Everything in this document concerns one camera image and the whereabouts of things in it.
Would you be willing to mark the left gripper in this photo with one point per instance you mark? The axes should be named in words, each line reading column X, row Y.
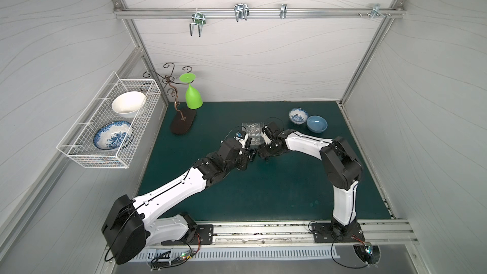
column 245, row 158

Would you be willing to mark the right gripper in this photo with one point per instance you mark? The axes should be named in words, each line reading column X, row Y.
column 266, row 149

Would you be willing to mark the clear acrylic lipstick organizer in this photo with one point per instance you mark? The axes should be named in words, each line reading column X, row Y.
column 254, row 130

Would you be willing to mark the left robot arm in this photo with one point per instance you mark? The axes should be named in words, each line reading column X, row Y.
column 131, row 225

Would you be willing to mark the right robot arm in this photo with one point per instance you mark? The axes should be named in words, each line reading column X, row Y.
column 339, row 160

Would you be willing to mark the small blue patterned bowl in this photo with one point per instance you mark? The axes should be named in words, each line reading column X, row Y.
column 298, row 116

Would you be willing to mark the light blue bowl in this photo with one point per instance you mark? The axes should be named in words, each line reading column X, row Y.
column 316, row 124

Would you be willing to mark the dark metal cup stand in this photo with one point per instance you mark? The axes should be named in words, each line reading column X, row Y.
column 184, row 118

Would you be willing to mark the green plastic goblet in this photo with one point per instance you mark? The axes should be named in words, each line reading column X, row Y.
column 192, row 96

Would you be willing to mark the white bowl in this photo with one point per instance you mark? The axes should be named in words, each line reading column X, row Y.
column 128, row 104

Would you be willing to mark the blue patterned plate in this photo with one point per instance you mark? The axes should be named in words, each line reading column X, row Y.
column 112, row 135

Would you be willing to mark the aluminium crossbar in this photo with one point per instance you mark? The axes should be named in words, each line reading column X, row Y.
column 255, row 13

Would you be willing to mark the white vented strip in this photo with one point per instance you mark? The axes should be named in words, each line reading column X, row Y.
column 243, row 254

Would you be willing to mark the metal double hook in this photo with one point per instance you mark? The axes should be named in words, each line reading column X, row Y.
column 241, row 12

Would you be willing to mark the metal hook with green clip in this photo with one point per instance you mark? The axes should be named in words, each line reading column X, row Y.
column 197, row 23

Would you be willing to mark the round electronics board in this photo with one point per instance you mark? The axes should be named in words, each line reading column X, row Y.
column 369, row 253

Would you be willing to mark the metal hook at right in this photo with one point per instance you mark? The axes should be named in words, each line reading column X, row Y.
column 376, row 13

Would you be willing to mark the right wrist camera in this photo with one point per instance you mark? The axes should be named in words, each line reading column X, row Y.
column 265, row 137

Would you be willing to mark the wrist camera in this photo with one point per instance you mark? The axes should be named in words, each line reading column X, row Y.
column 240, row 134
column 265, row 137

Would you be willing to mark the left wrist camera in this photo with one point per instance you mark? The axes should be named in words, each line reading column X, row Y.
column 240, row 134

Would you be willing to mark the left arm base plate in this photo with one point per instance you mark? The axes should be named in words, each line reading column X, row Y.
column 199, row 234

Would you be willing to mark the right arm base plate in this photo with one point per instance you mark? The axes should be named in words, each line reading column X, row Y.
column 331, row 232

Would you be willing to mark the white wire basket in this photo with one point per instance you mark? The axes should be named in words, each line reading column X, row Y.
column 78, row 145

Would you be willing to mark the small metal bracket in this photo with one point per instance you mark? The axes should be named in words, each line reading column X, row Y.
column 283, row 11

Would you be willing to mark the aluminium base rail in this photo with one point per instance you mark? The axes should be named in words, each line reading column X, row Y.
column 384, row 231

